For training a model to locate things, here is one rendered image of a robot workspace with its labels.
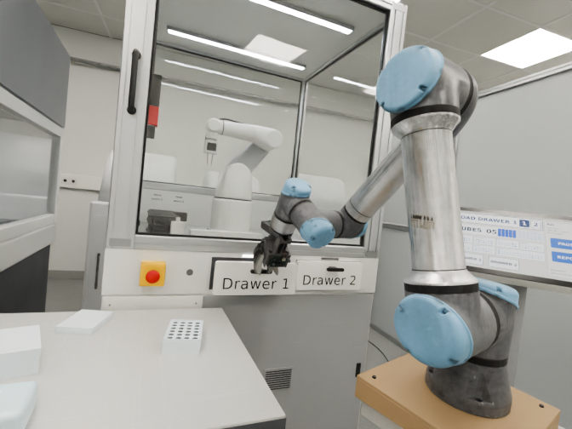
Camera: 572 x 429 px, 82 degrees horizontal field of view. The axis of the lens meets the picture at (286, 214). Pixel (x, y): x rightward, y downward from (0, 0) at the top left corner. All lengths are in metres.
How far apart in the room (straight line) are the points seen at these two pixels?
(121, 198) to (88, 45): 3.70
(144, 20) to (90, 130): 3.34
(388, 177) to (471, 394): 0.46
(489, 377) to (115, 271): 0.99
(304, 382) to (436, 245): 0.99
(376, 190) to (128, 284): 0.80
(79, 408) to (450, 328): 0.61
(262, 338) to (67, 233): 3.52
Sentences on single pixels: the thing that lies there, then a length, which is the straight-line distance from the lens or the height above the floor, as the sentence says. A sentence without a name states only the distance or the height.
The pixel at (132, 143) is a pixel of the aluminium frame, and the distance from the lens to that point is 1.13.
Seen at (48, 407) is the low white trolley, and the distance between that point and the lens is 0.75.
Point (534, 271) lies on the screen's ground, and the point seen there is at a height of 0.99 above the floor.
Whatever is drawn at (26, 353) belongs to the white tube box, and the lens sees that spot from 0.84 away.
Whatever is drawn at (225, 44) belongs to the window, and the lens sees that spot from 1.26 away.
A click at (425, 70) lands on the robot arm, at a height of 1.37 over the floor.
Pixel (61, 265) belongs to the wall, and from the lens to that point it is 4.60.
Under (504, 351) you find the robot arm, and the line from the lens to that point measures 0.75.
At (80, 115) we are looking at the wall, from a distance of 4.54.
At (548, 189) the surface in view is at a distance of 2.34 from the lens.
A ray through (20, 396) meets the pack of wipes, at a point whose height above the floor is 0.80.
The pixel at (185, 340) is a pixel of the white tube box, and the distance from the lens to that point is 0.86.
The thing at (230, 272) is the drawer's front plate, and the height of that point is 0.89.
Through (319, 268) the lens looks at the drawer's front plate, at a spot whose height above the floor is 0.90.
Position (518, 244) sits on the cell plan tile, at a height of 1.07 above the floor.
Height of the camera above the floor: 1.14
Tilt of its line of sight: 2 degrees down
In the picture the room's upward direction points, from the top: 6 degrees clockwise
